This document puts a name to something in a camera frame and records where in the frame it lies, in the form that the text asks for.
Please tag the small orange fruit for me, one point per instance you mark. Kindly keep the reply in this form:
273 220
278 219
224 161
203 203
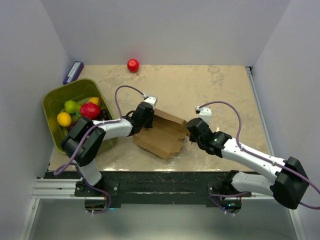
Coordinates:
95 100

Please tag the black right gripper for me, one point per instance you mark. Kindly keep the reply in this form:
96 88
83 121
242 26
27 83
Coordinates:
192 139

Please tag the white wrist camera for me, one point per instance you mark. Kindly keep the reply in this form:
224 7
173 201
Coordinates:
204 113
152 100

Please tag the olive green plastic bin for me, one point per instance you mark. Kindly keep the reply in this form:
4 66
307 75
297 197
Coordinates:
79 91

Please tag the green pear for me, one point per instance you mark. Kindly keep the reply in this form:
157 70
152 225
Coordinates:
71 107

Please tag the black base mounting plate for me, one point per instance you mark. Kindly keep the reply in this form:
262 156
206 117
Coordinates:
117 188

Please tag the purple white small box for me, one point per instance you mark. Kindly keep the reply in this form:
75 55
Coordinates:
74 72

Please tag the yellow lemon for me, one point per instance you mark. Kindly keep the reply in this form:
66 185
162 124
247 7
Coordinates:
64 119

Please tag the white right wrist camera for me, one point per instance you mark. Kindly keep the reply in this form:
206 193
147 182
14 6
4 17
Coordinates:
204 113

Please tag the dark purple grapes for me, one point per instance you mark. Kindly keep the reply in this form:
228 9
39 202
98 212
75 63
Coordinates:
102 117

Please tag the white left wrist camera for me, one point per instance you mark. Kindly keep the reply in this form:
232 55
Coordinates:
152 100

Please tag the red apple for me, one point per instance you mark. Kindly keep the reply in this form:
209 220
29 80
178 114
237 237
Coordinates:
133 65

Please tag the red dragon fruit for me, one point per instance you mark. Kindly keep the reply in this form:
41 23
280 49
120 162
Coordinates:
90 110

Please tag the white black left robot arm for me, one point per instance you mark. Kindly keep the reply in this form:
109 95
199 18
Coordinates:
84 140

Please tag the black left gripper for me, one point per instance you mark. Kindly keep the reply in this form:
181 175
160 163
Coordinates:
148 125

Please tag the brown cardboard paper box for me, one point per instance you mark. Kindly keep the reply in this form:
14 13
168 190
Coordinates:
166 137

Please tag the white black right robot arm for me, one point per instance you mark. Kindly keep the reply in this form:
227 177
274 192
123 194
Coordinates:
283 179

